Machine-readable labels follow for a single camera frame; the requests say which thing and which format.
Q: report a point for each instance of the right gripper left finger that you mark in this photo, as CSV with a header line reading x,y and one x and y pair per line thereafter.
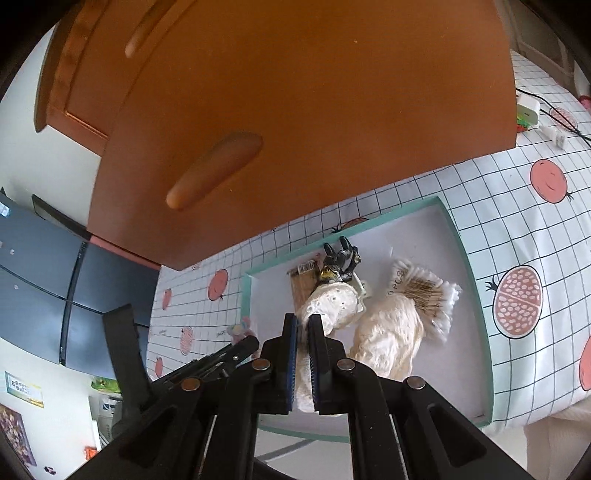
x,y
262,386

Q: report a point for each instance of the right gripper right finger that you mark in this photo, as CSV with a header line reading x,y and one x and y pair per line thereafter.
x,y
377,409

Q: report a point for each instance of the pastel hair ties pack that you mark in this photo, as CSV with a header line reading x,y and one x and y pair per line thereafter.
x,y
240,331

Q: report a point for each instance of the cream lace scrunchie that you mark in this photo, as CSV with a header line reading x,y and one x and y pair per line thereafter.
x,y
387,338

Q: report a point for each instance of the toothpick packet brown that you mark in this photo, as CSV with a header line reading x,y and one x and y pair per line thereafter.
x,y
304,278

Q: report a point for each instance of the cotton swabs bag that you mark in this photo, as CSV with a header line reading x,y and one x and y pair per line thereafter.
x,y
434,297

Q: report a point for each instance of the white foam tray teal rim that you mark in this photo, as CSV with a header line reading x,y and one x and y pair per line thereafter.
x,y
423,233

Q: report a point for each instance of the dark blue cabinet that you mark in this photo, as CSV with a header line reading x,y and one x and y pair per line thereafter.
x,y
56,286

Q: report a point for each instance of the pomegranate print grid mat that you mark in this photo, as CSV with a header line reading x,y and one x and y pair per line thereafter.
x,y
523,216

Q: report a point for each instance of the orange wooden nightstand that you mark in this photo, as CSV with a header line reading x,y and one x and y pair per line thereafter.
x,y
215,121

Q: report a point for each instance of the white plug piece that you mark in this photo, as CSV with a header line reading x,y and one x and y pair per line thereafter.
x,y
555,135

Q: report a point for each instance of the white charger adapter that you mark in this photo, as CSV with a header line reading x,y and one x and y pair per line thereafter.
x,y
528,110

